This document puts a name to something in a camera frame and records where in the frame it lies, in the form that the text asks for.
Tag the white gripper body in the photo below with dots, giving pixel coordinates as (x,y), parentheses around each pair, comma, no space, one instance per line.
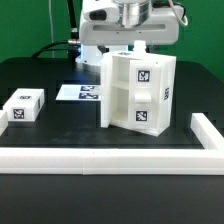
(156,30)

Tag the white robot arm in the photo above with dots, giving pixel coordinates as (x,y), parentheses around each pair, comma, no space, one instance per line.
(127,14)

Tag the white marker base plate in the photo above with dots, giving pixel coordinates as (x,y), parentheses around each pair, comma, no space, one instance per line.
(72,92)

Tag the white U-shaped fence frame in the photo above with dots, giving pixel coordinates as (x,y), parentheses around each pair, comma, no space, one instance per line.
(208,160)

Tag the white cabinet body box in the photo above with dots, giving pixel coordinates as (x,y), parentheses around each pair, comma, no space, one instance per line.
(115,71)

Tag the white cabinet top block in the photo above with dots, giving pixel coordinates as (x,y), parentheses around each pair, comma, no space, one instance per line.
(24,104)

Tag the white cabinet door panel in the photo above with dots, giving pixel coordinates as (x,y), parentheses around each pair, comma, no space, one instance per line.
(144,84)

